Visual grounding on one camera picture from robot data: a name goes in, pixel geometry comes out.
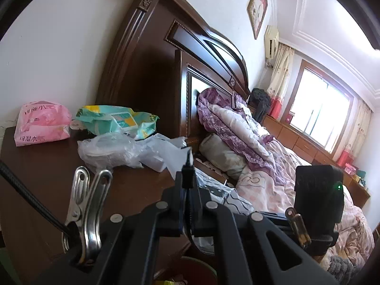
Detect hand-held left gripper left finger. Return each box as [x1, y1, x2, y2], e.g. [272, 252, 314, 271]
[31, 171, 190, 285]

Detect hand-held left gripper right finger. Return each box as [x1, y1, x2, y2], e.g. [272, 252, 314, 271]
[188, 184, 340, 285]

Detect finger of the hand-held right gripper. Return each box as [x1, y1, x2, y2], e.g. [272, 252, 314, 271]
[257, 211, 293, 223]

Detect white plastic bag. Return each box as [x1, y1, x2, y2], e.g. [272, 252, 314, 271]
[139, 133, 193, 179]

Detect red bin with green rim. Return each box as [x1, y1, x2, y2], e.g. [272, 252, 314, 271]
[154, 255, 219, 285]

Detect clear plastic bag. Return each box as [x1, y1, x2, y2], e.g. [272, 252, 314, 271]
[78, 132, 155, 174]

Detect green wet wipes pack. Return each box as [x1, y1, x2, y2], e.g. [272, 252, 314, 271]
[74, 105, 159, 140]

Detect pink tissue pack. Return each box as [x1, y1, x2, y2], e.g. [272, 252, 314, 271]
[14, 101, 72, 147]

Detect metal spring clip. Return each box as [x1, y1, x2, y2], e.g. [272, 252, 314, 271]
[62, 166, 113, 266]
[285, 207, 312, 248]

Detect pink checked quilt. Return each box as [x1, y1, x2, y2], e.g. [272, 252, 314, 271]
[234, 116, 376, 274]

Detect long wooden cabinet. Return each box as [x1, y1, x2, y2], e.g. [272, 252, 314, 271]
[263, 114, 371, 208]

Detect grey pillow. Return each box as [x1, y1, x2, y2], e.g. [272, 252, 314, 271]
[198, 133, 248, 179]

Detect floral curtain with red hem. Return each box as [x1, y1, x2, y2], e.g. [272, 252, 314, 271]
[266, 43, 294, 118]
[346, 99, 373, 167]

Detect window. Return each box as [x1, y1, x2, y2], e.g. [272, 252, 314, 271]
[289, 59, 355, 155]

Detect dark clothes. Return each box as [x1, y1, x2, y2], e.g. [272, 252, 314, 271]
[248, 87, 272, 122]

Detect dark wooden headboard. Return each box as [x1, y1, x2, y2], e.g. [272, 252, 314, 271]
[95, 0, 251, 167]

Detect wooden nightstand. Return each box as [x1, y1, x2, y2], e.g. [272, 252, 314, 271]
[0, 126, 202, 285]

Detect wall air conditioner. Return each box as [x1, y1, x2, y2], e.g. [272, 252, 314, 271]
[264, 24, 280, 60]

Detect black cable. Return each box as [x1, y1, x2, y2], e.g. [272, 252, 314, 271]
[0, 160, 70, 235]

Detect framed wall picture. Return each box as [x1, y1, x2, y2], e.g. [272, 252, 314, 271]
[247, 0, 268, 40]

